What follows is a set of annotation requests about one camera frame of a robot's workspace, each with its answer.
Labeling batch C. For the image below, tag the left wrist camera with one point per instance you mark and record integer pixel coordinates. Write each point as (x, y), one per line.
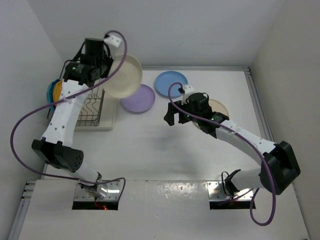
(112, 41)

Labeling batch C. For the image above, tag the yellow polka dot plate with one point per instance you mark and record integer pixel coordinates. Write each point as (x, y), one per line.
(57, 89)

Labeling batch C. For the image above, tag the beige green leaf plate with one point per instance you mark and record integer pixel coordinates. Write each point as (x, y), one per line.
(217, 106)

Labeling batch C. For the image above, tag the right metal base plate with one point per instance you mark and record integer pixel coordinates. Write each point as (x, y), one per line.
(216, 193)

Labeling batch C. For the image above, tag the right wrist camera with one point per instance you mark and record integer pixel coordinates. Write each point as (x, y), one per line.
(187, 91)

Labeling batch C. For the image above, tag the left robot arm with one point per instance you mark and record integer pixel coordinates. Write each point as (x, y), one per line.
(55, 147)

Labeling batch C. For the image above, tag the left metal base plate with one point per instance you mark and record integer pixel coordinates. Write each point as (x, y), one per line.
(108, 192)

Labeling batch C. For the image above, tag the cream plate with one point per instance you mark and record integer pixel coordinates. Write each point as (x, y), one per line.
(126, 80)

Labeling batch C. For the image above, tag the metal base plate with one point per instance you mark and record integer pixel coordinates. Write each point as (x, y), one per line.
(108, 192)
(216, 193)

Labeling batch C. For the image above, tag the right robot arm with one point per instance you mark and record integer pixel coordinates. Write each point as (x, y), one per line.
(278, 166)

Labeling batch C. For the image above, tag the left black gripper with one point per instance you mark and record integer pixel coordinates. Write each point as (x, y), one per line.
(109, 59)

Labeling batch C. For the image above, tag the blue plate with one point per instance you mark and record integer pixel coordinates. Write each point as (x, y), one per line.
(165, 79)

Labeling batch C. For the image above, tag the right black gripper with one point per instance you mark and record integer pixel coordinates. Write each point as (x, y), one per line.
(170, 116)

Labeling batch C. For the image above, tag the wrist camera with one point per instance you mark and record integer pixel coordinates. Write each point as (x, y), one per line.
(112, 41)
(187, 91)

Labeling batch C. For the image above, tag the grey wire dish rack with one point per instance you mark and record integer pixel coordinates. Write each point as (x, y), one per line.
(90, 113)

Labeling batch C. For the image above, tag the teal polka dot plate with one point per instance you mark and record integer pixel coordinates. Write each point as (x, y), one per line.
(50, 90)

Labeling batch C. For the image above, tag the purple plate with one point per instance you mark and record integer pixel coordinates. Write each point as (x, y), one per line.
(141, 101)

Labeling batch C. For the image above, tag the cream drip tray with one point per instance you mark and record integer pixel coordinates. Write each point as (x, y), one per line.
(107, 117)

